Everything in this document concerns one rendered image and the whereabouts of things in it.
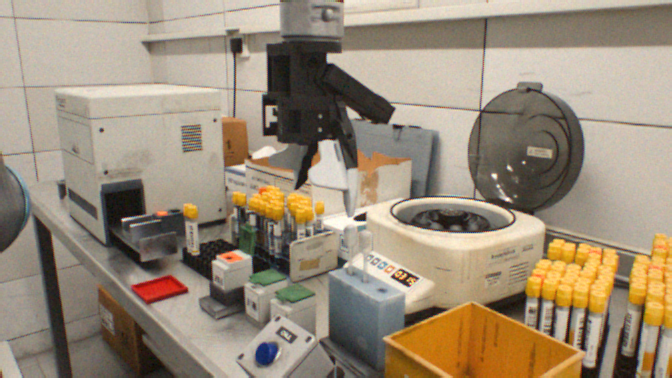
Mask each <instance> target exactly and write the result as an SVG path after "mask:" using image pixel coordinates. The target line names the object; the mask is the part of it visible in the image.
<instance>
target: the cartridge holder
mask: <svg viewBox="0 0 672 378"><path fill-rule="evenodd" d="M199 305H200V306H201V307H202V308H204V309H205V310H206V311H207V312H209V314H210V315H212V316H213V317H215V318H216V319H218V318H221V317H224V316H227V315H229V314H232V313H235V312H238V310H242V309H245V286H241V287H238V288H235V289H232V290H229V291H225V290H223V289H222V288H220V287H219V286H217V285H216V284H214V281H209V295H206V296H203V297H200V299H199Z"/></svg>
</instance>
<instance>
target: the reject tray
mask: <svg viewBox="0 0 672 378"><path fill-rule="evenodd" d="M130 286H131V291H133V292H134V293H136V294H137V295H138V296H139V297H140V298H141V299H142V300H143V301H144V302H145V304H146V305H149V304H152V303H156V301H158V302H159V300H162V299H166V298H170V297H173V296H176V295H179V294H184V293H187V292H188V287H186V286H185V285H184V283H181V282H180V281H179V280H177V279H176V278H175V277H173V276H172V275H168V276H163V277H160V278H156V279H153V280H148V281H144V282H141V283H137V284H132V285H130Z"/></svg>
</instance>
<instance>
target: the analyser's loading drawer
mask: <svg viewBox="0 0 672 378"><path fill-rule="evenodd" d="M108 230H109V231H110V232H112V233H113V234H114V235H116V236H117V237H119V238H121V239H122V240H123V241H125V242H126V244H127V245H128V246H130V247H131V248H132V249H134V250H136V251H137V252H139V253H140V255H141V262H144V261H148V260H153V259H157V258H161V257H165V255H167V256H170V254H174V253H178V251H177V237H176V232H171V233H165V234H162V229H161V219H160V220H155V221H151V214H148V215H143V216H136V217H131V218H126V219H122V220H117V221H112V222H108Z"/></svg>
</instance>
